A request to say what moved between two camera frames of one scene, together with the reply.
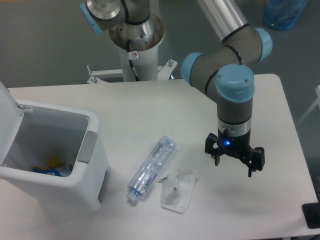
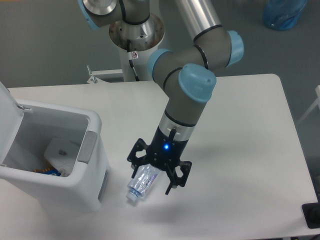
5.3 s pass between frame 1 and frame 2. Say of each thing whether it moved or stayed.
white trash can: stayed
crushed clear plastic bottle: stayed
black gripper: moved
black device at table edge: stayed
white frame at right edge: stayed
